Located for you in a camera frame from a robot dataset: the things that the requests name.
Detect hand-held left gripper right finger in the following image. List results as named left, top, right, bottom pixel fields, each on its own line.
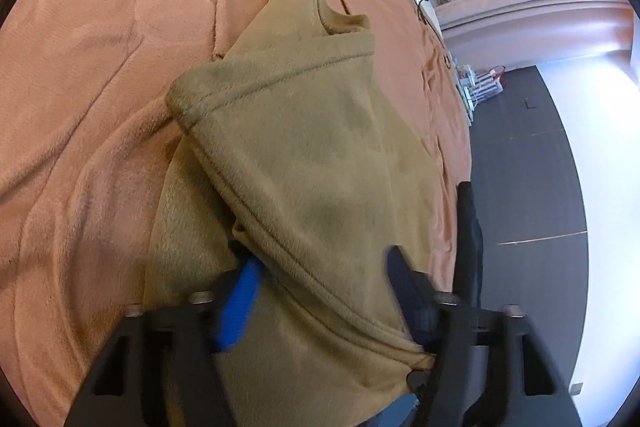
left=387, top=244, right=583, bottom=427

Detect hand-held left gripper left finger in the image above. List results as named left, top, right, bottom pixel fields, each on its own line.
left=62, top=239, right=266, bottom=427

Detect brown printed t-shirt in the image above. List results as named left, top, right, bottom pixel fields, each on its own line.
left=142, top=0, right=437, bottom=427

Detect black folded clothes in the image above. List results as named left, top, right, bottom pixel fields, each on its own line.
left=457, top=181, right=485, bottom=308

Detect orange-brown fleece blanket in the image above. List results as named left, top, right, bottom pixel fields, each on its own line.
left=0, top=0, right=473, bottom=427

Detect pink curtain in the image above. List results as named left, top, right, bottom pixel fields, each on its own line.
left=435, top=0, right=640, bottom=85

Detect white wire rack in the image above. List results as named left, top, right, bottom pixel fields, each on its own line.
left=452, top=63, right=506, bottom=122

